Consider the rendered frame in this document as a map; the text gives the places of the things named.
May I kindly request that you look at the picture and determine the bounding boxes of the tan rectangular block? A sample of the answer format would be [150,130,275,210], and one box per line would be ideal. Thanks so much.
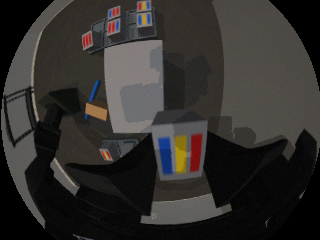
[85,100,109,120]

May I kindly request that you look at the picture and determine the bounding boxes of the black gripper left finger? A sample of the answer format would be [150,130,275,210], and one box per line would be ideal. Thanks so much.
[64,132,157,216]

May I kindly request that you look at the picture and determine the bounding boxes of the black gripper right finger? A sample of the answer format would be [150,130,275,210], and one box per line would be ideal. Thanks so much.
[203,131,288,208]

